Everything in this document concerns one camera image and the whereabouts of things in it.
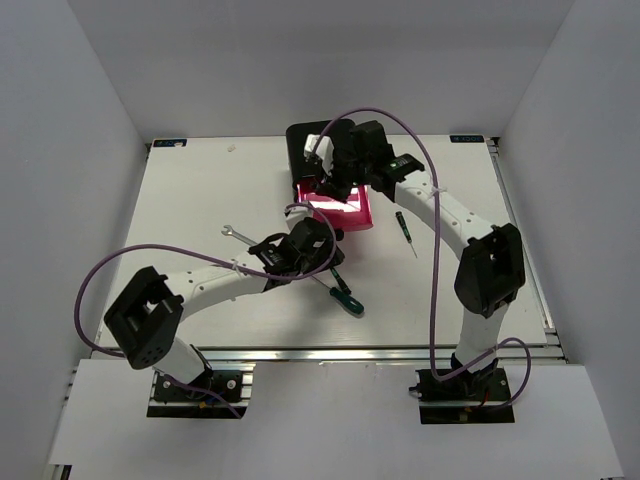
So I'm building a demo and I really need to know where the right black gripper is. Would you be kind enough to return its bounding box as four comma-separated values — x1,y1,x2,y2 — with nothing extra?
314,152,371,202

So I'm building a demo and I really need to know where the small black green screwdriver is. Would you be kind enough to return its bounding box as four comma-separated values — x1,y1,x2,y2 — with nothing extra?
330,268,352,296

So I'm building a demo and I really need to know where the pink drawer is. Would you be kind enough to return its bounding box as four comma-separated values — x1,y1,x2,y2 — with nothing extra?
295,179,373,233

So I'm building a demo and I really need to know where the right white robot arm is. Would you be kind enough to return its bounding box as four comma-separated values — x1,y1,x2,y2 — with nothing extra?
304,121,525,399

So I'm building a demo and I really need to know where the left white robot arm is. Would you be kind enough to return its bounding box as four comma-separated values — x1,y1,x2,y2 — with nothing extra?
104,217,345,399

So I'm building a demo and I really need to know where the black drawer cabinet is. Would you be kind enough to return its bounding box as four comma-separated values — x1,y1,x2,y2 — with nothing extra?
285,119,355,188

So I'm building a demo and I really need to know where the small precision screwdriver left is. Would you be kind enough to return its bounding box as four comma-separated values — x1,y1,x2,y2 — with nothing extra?
395,211,418,258

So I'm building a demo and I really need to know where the silver wrench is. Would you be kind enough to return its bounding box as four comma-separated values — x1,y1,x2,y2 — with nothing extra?
221,225,257,246

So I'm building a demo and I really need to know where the right blue label sticker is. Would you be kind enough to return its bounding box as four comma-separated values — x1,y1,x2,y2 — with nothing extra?
449,134,485,143

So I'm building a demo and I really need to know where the blue label sticker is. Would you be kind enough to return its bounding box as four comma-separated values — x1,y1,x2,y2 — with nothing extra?
449,134,485,143
152,138,187,148

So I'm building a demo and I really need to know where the left blue label sticker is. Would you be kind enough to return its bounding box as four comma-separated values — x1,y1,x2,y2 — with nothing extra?
152,138,187,148

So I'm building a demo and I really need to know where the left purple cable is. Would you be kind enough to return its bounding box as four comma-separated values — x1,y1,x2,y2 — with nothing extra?
74,202,341,419

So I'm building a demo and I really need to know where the purple cable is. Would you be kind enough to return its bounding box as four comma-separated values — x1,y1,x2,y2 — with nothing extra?
74,202,341,419
317,106,532,401

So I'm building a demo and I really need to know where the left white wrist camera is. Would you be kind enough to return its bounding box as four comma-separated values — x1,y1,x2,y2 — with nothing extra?
284,203,313,228

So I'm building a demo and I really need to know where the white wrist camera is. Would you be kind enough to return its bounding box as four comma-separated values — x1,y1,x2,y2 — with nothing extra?
284,203,313,228
303,134,334,173

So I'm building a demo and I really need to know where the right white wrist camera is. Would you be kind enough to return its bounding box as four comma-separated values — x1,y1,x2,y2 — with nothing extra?
303,134,334,173

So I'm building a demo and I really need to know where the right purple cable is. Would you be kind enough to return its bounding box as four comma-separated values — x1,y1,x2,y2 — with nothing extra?
317,106,532,401

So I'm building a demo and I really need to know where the large green handle screwdriver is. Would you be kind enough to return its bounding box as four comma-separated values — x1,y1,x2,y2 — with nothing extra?
313,277,365,317

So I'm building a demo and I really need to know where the aluminium table rail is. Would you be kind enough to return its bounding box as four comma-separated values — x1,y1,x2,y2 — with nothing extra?
94,344,566,366

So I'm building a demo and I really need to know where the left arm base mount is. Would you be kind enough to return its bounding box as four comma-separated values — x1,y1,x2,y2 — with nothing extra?
146,364,253,420

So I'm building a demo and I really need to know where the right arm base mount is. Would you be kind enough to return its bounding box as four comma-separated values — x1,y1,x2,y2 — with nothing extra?
408,368,515,425

